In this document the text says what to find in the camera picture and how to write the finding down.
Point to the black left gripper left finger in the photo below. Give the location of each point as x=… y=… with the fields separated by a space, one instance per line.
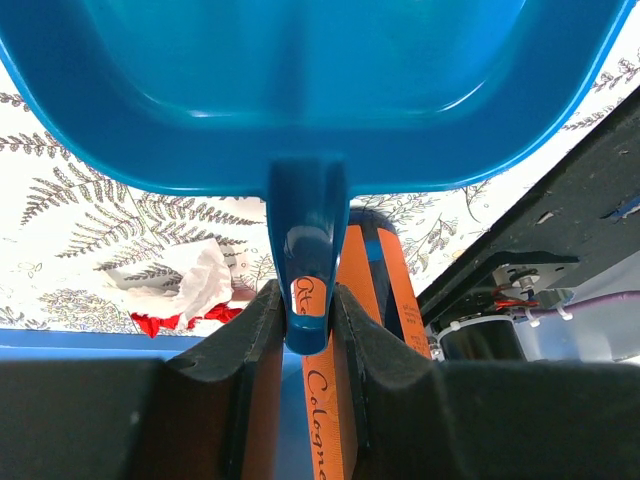
x=211 y=412

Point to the red paper scrap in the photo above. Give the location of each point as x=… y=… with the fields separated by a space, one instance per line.
x=152 y=325

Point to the orange spray bottle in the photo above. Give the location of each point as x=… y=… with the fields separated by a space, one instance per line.
x=373 y=267

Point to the small white paper scrap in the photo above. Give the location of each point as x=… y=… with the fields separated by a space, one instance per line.
x=206 y=281

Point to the blue pink yellow shelf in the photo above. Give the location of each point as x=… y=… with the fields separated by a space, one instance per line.
x=293 y=454

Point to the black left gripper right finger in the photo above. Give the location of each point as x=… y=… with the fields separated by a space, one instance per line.
x=403 y=416

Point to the blue plastic dustpan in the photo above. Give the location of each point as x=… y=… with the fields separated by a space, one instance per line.
x=304 y=104

